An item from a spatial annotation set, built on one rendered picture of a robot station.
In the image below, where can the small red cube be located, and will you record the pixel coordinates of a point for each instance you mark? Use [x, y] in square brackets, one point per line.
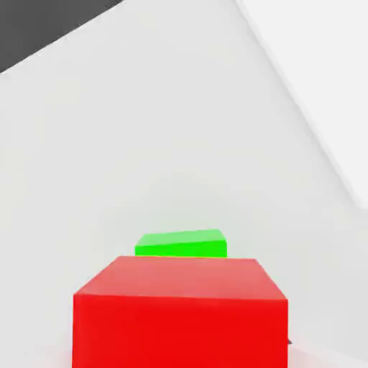
[179, 325]

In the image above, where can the small green cube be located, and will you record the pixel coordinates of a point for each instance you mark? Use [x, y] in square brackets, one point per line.
[184, 247]

